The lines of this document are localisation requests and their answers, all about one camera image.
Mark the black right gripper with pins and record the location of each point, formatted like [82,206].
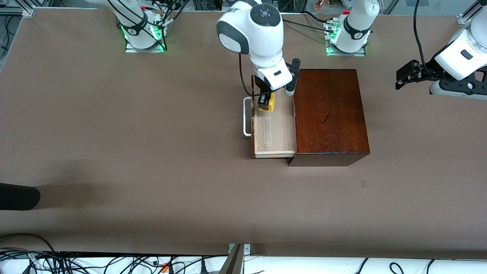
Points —
[262,88]

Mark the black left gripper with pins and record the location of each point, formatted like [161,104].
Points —
[427,71]

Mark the yellow wooden block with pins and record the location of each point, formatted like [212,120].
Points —
[271,104]

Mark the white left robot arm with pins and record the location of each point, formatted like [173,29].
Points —
[460,57]

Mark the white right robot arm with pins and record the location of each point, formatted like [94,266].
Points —
[251,34]

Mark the dark brown wooden cabinet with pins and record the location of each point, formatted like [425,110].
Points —
[331,114]

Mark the brown table cover sheet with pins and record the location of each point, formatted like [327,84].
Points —
[152,152]

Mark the grey metal bar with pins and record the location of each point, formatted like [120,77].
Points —
[232,264]

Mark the black ribbed cylinder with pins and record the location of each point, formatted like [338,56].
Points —
[19,196]

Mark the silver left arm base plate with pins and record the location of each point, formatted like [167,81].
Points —
[346,54]

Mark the aluminium frame bar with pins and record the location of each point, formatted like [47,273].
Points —
[470,13]
[17,9]

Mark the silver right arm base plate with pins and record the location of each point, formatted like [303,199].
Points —
[144,49]

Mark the silver corner bracket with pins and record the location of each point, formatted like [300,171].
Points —
[247,249]

